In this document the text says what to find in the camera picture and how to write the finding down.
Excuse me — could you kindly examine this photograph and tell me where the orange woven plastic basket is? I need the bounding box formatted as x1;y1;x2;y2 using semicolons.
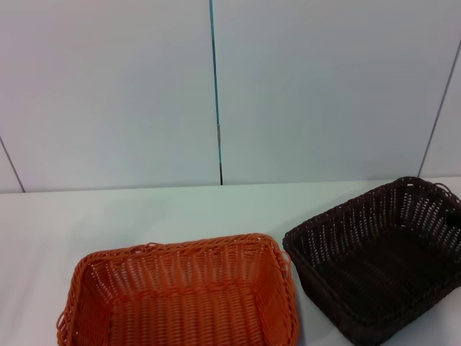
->
55;232;300;346

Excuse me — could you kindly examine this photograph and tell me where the dark brown woven basket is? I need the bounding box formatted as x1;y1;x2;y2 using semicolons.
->
282;175;461;346

